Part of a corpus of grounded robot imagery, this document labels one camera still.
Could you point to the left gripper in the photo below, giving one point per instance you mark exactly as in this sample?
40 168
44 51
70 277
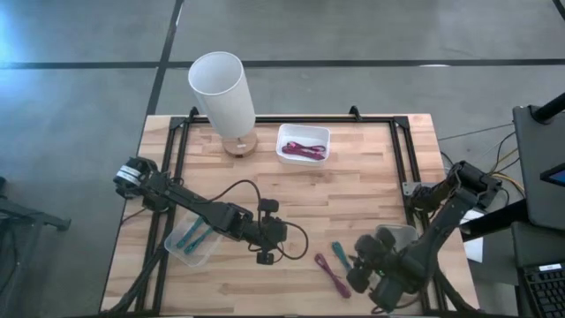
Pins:
271 232

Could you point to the white shade wooden base lamp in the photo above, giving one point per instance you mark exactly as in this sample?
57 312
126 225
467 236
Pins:
225 97

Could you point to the black keyboard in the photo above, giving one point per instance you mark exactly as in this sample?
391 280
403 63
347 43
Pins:
547 291

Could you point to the grey metal mounting plate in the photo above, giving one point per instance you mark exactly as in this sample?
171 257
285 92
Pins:
408 187

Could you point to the black side desk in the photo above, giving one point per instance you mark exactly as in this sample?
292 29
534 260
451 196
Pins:
534 176

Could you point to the tablet screen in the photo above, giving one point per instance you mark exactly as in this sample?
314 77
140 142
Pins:
557 176

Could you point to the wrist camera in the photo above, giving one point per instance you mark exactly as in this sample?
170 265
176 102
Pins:
386 295
268 205

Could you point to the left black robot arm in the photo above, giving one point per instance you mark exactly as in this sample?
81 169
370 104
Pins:
198 207

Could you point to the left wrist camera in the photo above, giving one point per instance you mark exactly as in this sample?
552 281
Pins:
268 205

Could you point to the black aluminium table frame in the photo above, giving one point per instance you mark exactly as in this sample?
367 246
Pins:
309 119

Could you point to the white plastic bin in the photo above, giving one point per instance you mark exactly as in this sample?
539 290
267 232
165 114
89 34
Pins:
304 132

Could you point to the black tripod stand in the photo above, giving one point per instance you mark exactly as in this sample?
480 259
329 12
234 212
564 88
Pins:
26 216

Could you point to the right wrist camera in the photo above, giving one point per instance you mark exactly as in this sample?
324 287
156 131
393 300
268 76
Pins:
386 295

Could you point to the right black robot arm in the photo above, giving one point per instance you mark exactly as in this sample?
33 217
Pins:
441 229

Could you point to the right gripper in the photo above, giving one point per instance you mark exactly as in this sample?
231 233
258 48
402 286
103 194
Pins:
371 260

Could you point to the clear plastic bin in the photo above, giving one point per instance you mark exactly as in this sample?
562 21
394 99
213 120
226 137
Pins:
404 232
198 258

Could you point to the black pole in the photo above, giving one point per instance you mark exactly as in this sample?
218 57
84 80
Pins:
494 221

